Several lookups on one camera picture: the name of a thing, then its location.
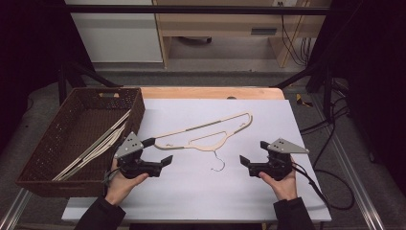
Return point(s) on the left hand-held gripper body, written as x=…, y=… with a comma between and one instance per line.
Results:
x=130, y=148

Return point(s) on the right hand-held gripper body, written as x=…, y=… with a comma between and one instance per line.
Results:
x=277, y=163

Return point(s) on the beige plastic clothes hanger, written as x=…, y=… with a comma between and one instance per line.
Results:
x=118, y=123
x=95, y=150

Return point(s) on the wooden clothes hanger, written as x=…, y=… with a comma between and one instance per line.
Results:
x=204, y=149

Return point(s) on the brown woven basket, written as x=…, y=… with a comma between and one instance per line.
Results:
x=73, y=121

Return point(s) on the person's right hand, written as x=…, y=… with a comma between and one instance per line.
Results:
x=284, y=188

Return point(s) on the person's left hand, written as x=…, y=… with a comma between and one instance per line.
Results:
x=119, y=188

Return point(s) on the white table cover sheet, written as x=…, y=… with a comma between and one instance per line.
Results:
x=191, y=195

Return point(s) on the yellow black tape piece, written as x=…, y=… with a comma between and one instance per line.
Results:
x=301, y=100

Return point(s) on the black metal stand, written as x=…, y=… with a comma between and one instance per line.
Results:
x=325, y=83
x=68, y=80

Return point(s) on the white cabinet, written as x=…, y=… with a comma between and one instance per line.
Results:
x=115, y=35

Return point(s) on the light wooden desk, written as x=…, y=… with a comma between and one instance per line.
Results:
x=217, y=24

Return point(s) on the black curtain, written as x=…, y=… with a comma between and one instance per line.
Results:
x=28, y=64
x=370, y=64

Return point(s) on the white power strip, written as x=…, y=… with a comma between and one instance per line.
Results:
x=285, y=2

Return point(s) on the aluminium frame rail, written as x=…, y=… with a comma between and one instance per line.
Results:
x=351, y=172
x=12, y=211

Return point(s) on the black horizontal frame bar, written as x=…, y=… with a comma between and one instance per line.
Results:
x=191, y=10

